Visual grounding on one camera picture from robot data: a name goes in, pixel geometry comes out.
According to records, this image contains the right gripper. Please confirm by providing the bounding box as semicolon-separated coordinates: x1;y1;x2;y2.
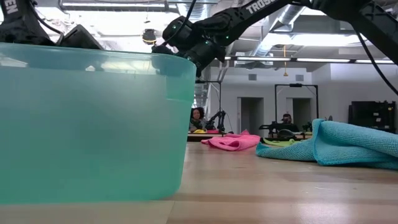
151;34;227;78

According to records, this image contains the pink microfiber towel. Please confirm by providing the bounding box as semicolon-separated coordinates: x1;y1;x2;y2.
200;129;261;152

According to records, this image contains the teal translucent plastic bin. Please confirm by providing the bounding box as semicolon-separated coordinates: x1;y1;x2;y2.
0;42;198;205

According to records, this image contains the green microfiber towel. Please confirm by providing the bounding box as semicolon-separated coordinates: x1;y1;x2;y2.
263;137;296;148

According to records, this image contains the blue microfiber towel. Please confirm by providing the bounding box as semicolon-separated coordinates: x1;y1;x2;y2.
255;118;398;171

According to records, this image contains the black ceiling-hung device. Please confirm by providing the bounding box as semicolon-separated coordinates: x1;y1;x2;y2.
142;28;157;45

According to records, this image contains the person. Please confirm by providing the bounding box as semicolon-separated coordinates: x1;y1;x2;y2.
188;106;206;132
280;113;300;133

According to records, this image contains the black storage cabinet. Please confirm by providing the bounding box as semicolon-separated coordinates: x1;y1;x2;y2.
348;100;397;134

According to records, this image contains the right arm wrist camera box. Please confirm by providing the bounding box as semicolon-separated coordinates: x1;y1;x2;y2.
161;15;194;48

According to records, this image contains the arm wrist camera box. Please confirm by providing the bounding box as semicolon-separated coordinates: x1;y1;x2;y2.
161;15;194;48
58;24;104;50

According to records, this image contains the black aluminium table frame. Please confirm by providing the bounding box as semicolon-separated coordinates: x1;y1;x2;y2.
187;136;224;143

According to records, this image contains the yellow hanging cord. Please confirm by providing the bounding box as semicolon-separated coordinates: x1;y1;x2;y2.
282;45;289;77

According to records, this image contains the left arm wrist camera box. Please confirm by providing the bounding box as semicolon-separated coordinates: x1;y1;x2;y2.
58;24;104;50

